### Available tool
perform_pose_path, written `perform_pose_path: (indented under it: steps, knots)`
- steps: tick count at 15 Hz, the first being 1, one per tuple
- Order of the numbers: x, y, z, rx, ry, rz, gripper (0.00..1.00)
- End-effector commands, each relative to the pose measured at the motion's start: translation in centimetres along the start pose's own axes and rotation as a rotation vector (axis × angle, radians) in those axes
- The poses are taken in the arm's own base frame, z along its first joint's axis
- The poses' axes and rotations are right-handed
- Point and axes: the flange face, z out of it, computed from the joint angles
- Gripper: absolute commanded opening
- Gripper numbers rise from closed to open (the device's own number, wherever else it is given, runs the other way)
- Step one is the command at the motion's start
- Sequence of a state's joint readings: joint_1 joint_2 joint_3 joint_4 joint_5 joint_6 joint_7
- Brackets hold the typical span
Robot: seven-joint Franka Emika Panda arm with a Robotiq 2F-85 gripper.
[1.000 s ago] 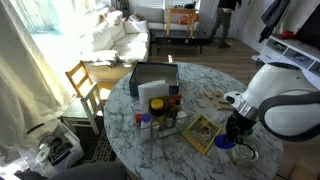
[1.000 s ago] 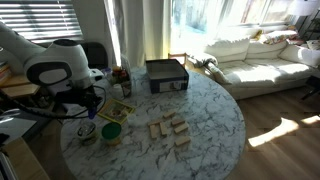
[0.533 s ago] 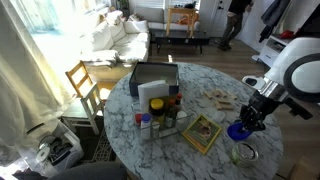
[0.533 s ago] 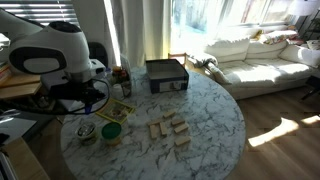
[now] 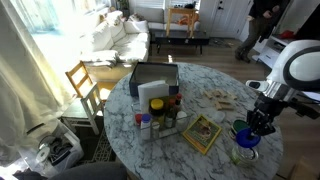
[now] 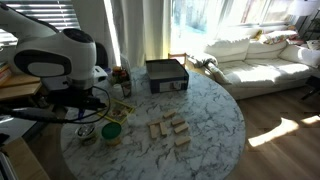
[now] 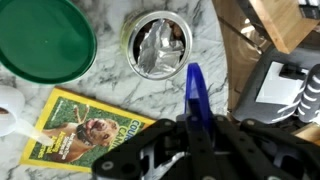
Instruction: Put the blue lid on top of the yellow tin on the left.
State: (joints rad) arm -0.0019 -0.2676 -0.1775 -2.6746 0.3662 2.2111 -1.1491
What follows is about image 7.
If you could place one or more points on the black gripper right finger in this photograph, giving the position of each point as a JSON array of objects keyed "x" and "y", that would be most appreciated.
[{"x": 253, "y": 150}]

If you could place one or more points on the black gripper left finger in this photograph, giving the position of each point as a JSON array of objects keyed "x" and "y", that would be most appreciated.
[{"x": 160, "y": 143}]

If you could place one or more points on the blue plastic lid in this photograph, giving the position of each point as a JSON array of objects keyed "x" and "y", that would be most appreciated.
[{"x": 196, "y": 90}]

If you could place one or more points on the yellow tin with foil seal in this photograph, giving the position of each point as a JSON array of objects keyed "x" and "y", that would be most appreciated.
[{"x": 158, "y": 46}]

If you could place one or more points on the green round lid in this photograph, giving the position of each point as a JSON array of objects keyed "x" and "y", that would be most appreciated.
[{"x": 43, "y": 40}]

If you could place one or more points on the white paper sheet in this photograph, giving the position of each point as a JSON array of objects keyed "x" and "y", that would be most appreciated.
[{"x": 276, "y": 88}]

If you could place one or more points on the yellow dog magazine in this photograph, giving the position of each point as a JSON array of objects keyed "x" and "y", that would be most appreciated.
[{"x": 83, "y": 133}]

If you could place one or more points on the black white striped object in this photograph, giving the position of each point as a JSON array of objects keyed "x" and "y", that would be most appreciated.
[{"x": 310, "y": 96}]

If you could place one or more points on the small black device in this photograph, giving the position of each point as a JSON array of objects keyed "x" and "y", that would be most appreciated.
[{"x": 291, "y": 71}]

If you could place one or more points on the white plastic scoop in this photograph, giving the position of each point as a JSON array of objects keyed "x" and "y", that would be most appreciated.
[{"x": 10, "y": 110}]

